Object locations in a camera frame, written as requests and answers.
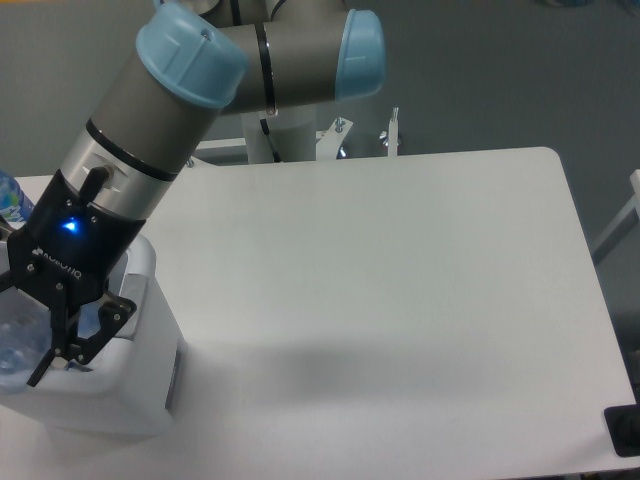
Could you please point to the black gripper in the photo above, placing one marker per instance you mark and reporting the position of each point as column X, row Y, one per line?
column 70, row 250

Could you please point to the clear plastic water bottle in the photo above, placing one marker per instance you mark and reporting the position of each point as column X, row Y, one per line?
column 25, row 338

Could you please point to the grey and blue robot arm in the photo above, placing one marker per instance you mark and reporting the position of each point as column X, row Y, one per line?
column 190, row 64

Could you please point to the white plastic trash bin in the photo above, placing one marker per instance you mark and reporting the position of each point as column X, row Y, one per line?
column 129, row 387

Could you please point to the black clamp at table edge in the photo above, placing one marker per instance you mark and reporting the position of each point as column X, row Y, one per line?
column 623, row 425

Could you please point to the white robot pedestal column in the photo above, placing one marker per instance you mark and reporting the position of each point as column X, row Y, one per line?
column 287, row 136

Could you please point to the white pedestal base bracket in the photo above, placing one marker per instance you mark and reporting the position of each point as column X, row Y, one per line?
column 343, row 139

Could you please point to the white frame at right edge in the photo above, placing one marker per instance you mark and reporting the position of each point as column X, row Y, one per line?
column 620, row 226

